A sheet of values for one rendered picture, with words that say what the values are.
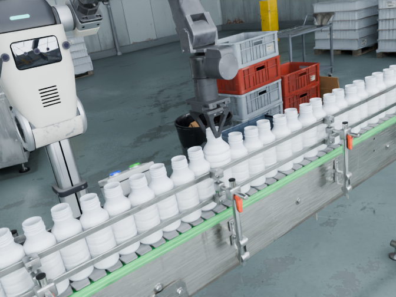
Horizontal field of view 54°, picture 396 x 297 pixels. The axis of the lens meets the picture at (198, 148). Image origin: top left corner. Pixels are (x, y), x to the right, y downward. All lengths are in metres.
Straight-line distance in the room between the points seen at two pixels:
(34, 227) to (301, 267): 1.82
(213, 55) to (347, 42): 7.42
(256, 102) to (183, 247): 2.73
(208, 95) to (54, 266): 0.50
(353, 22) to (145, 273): 7.50
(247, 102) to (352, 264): 1.69
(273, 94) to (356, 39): 4.51
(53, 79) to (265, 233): 0.82
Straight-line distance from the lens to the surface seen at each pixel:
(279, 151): 1.16
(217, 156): 0.98
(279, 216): 1.18
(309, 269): 2.40
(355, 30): 8.13
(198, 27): 0.92
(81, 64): 10.56
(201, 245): 1.00
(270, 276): 2.36
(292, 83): 4.10
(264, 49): 3.65
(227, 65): 0.88
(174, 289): 1.00
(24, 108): 1.37
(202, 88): 0.94
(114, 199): 0.87
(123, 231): 0.90
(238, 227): 0.98
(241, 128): 1.80
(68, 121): 1.41
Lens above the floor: 1.52
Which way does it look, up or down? 21 degrees down
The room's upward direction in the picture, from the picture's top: 9 degrees counter-clockwise
